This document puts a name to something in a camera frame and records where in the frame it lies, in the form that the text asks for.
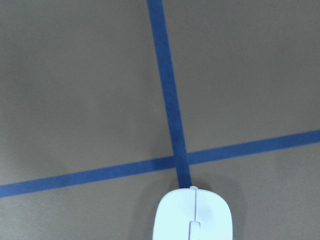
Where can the white computer mouse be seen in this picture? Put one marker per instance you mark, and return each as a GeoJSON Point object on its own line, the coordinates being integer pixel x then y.
{"type": "Point", "coordinates": [192, 214]}

